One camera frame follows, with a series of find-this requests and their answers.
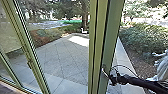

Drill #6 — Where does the green framed glass door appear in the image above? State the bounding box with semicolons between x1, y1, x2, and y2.
96;0;168;94

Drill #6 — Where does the green hedge bush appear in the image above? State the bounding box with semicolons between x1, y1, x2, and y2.
119;22;168;56

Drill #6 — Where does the pale outdoor bench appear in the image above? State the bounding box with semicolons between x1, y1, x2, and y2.
80;27;90;35

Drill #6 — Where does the leafy tree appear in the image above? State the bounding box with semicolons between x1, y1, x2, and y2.
19;0;91;33

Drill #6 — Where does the reddish low shrub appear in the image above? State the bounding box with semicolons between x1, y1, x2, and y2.
29;27;66;48

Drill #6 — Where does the green framed glass window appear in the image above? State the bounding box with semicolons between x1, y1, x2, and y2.
0;0;100;94
0;49;24;93

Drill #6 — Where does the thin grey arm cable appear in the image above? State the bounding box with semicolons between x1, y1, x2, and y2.
110;63;138;80

